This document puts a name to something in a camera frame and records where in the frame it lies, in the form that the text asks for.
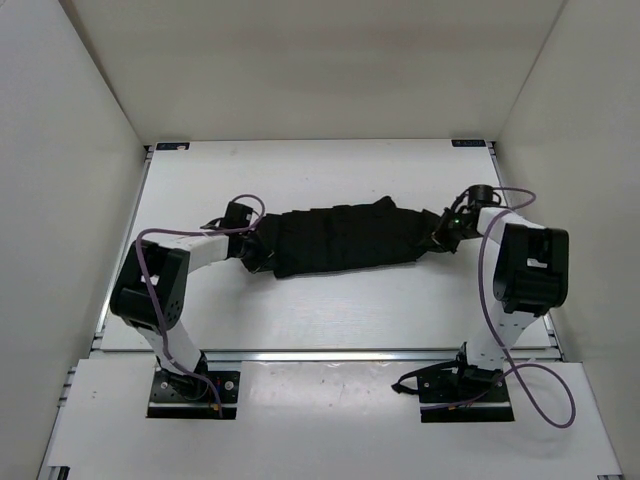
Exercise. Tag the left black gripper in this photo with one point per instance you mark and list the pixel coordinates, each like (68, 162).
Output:
(263, 259)

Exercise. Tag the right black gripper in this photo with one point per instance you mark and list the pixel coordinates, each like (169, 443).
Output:
(438, 234)

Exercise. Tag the black skirt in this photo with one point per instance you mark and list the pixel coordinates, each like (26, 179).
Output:
(342, 238)

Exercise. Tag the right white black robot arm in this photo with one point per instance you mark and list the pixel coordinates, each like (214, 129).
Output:
(522, 274)

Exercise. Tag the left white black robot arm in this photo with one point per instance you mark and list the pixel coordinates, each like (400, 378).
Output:
(149, 295)

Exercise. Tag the right corner label sticker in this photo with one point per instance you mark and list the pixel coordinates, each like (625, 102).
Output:
(468, 143)

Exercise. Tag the corner label sticker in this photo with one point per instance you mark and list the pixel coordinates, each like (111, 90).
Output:
(468, 143)
(172, 146)

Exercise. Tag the left corner label sticker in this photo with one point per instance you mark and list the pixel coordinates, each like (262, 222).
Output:
(172, 146)

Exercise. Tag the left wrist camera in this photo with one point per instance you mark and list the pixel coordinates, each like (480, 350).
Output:
(237, 216)

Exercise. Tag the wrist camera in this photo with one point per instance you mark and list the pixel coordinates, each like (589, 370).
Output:
(237, 216)
(476, 197)

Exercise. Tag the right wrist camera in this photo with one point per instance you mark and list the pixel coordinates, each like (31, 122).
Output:
(476, 197)

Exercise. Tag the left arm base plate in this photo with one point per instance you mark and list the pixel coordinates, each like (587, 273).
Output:
(182, 397)

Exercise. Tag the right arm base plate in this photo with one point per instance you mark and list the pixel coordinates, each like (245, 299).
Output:
(447, 395)

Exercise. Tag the aluminium front rail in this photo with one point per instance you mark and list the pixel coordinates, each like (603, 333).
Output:
(335, 356)

